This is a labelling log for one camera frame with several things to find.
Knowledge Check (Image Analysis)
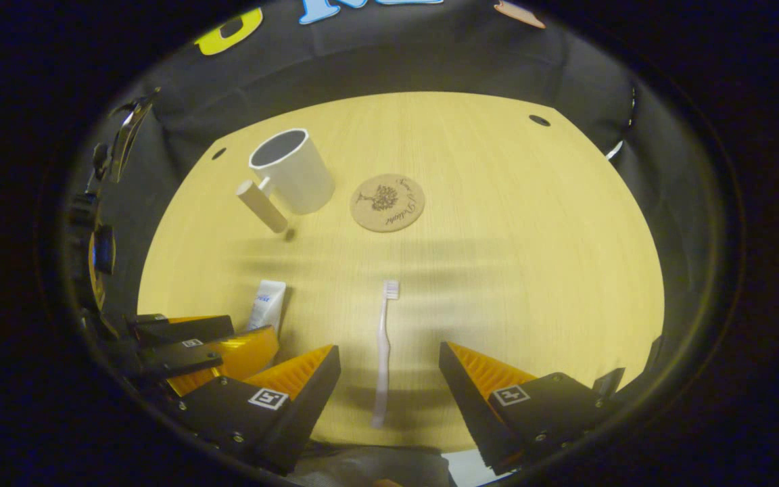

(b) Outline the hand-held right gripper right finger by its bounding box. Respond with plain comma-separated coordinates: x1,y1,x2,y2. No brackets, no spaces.
438,341,627,476

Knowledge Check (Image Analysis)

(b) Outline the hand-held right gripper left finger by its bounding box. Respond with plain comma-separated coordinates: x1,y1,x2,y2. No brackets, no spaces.
176,344,342,476

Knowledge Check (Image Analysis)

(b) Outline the white toothpaste tube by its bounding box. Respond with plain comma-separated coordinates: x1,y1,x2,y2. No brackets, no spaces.
246,280,287,333

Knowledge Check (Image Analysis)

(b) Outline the white toothbrush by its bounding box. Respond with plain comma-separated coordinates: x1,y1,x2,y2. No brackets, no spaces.
371,279,400,429

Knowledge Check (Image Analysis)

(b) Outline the white cup with wooden handle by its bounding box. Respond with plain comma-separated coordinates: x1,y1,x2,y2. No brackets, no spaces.
235,128,336,235

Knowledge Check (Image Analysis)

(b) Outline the round cork coaster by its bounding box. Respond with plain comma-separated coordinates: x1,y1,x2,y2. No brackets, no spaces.
350,174,425,233

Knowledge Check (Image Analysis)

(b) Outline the black backdrop cloth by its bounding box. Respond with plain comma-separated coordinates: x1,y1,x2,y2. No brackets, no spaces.
65,0,722,407

